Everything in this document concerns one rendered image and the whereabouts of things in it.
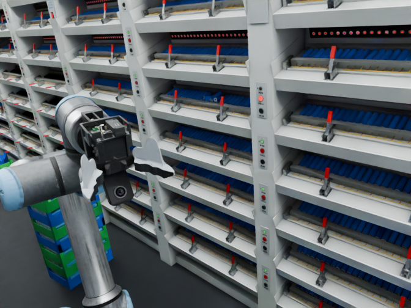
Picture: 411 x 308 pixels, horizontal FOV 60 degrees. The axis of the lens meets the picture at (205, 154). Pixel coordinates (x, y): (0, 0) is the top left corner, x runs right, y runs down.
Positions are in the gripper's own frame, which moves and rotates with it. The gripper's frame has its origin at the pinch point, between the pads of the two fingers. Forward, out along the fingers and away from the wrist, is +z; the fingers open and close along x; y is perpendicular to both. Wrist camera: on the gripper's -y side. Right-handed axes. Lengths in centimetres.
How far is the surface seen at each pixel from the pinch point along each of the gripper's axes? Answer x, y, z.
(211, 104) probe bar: 59, -18, -74
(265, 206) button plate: 61, -50, -40
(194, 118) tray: 52, -23, -76
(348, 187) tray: 76, -34, -17
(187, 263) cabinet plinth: 51, -112, -91
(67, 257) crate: -5, -100, -118
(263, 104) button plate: 61, -10, -43
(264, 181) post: 61, -39, -42
